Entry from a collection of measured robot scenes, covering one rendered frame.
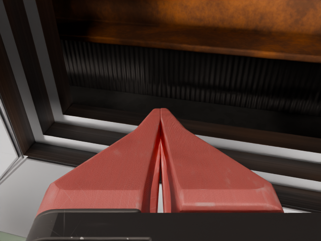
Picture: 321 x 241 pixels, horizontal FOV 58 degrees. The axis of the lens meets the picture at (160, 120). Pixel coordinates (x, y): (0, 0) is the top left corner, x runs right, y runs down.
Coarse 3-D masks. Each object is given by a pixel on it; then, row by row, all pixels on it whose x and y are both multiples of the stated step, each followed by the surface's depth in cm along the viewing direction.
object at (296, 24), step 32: (64, 0) 29; (96, 0) 29; (128, 0) 28; (160, 0) 27; (192, 0) 26; (224, 0) 26; (256, 0) 25; (288, 0) 24; (320, 0) 24; (64, 32) 27; (96, 32) 27; (128, 32) 27; (160, 32) 27; (192, 32) 27; (224, 32) 27; (256, 32) 26; (288, 32) 26; (320, 32) 25
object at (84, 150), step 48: (0, 0) 13; (48, 0) 15; (0, 48) 14; (48, 48) 16; (0, 96) 15; (48, 96) 17; (48, 144) 18; (96, 144) 17; (240, 144) 16; (288, 144) 15; (288, 192) 15
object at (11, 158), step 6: (0, 156) 17; (6, 156) 17; (12, 156) 17; (18, 156) 17; (0, 162) 17; (6, 162) 17; (12, 162) 17; (0, 168) 18; (6, 168) 18; (0, 174) 18
